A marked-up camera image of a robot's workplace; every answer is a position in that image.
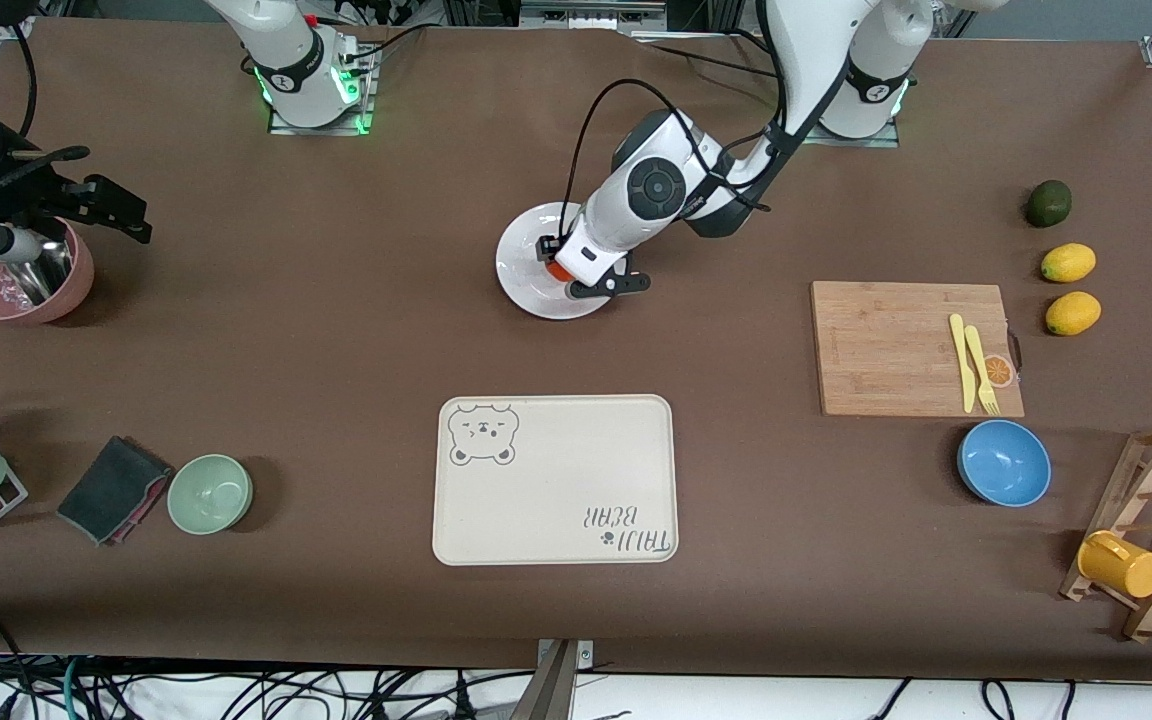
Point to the bamboo cutting board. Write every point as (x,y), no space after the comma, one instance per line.
(876,340)

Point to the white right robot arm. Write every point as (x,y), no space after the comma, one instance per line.
(301,70)

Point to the aluminium edge bracket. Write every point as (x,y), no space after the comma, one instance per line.
(11,28)

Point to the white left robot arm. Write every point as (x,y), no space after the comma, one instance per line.
(656,185)

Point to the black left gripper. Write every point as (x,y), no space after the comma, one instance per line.
(547,247)

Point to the aluminium frame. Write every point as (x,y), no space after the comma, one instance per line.
(591,12)

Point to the yellow plastic fork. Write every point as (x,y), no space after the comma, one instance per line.
(981,370)

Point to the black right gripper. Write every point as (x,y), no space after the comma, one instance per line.
(49,195)

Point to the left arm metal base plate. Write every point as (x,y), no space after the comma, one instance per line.
(876,143)

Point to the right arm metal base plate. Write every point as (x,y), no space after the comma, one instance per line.
(321,130)

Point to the orange mandarin fruit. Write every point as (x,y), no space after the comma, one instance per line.
(558,271)

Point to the blue bowl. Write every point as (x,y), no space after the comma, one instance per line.
(1004,463)

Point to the orange slice tag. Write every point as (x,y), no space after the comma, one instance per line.
(999,371)

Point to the pink folded cloth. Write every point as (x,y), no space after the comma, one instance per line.
(154,492)

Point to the brown table cover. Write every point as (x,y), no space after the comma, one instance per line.
(786,550)

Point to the yellow lemon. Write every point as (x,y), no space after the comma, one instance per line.
(1073,314)
(1068,263)

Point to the dark grey folded cloth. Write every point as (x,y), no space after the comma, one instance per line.
(111,485)

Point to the pale green bowl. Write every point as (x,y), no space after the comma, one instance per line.
(209,495)

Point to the wooden peg rack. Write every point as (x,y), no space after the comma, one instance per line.
(1131,500)

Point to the cream bear print tray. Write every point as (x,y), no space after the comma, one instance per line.
(556,480)

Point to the white round plate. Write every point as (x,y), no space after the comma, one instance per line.
(526,280)

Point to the pink bowl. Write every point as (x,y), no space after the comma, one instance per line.
(78,288)

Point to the dark metal beam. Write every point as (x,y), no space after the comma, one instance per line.
(551,690)

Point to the metal scoop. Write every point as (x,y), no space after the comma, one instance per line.
(51,285)

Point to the dark green avocado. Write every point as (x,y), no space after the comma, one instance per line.
(1048,204)

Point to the yellow plastic knife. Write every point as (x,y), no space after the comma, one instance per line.
(965,370)

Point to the yellow mug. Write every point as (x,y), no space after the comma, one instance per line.
(1121,566)

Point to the grey metal clamp bracket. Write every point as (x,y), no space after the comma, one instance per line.
(584,655)

